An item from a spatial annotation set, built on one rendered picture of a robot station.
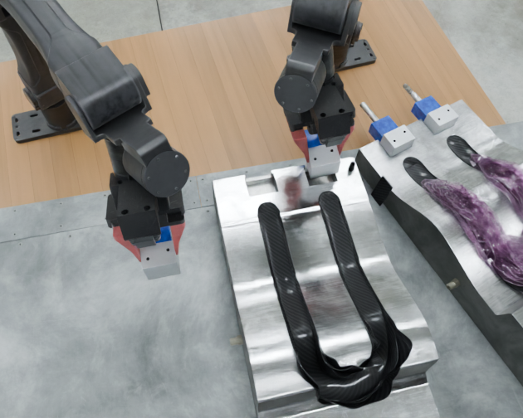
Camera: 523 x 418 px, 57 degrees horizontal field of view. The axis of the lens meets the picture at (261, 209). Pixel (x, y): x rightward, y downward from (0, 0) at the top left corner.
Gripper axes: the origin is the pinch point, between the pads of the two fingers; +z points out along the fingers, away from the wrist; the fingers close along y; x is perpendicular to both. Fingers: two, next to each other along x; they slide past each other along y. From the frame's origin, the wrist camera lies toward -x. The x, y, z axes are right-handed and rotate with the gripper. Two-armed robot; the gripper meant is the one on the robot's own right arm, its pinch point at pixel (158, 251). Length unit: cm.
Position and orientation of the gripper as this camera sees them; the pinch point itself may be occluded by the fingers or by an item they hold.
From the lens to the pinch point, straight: 72.0
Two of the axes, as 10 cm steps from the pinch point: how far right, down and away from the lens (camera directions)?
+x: -2.1, -5.5, 8.1
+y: 9.7, -1.8, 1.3
